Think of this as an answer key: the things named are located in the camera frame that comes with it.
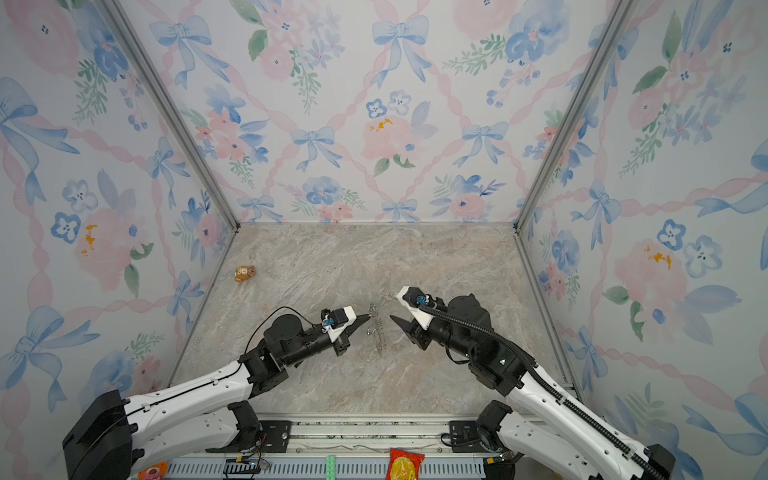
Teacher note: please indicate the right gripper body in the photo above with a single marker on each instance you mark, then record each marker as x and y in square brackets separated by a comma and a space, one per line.
[438, 330]

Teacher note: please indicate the green toy brick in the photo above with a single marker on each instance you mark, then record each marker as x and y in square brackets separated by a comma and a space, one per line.
[330, 468]

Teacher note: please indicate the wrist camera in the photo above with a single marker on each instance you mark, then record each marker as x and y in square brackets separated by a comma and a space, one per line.
[414, 299]
[335, 322]

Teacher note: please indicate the red yellow snack packet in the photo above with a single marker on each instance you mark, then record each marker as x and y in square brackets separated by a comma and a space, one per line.
[404, 465]

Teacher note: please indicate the small brown bear toy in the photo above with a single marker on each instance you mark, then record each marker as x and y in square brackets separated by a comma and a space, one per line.
[244, 273]

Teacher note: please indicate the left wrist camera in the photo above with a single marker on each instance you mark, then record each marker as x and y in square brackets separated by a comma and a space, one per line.
[335, 322]

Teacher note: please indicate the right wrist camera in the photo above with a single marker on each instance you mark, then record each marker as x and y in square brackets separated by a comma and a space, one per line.
[414, 299]

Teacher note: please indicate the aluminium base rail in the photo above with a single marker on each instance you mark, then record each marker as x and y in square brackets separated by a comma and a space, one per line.
[297, 449]

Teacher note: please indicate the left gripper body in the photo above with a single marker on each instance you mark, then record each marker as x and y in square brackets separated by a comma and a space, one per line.
[340, 344]

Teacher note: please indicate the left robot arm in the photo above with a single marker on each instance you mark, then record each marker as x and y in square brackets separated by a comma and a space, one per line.
[117, 436]

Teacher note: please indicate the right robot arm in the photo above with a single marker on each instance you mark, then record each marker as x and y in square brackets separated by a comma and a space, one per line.
[537, 418]

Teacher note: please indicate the pink orange round toy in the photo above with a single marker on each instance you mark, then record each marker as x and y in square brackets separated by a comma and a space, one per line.
[155, 472]

